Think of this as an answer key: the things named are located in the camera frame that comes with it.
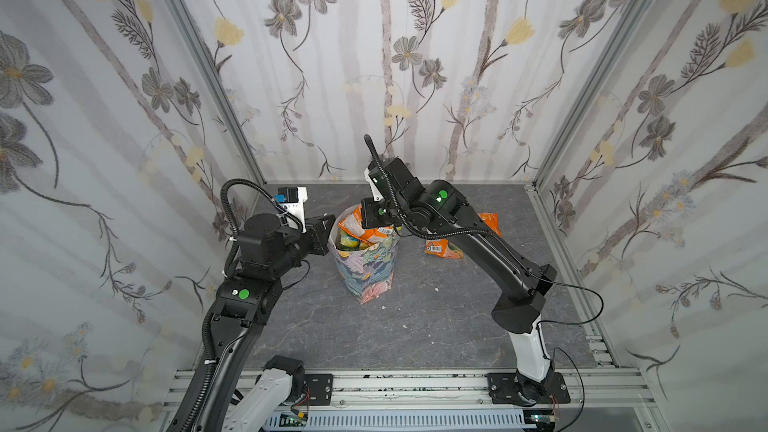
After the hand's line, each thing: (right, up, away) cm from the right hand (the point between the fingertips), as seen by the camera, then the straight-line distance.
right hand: (356, 205), depth 67 cm
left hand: (-5, -1, -3) cm, 6 cm away
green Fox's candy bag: (-4, -10, +17) cm, 20 cm away
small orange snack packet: (+45, -5, +40) cm, 60 cm away
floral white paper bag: (+2, -18, +11) cm, 21 cm away
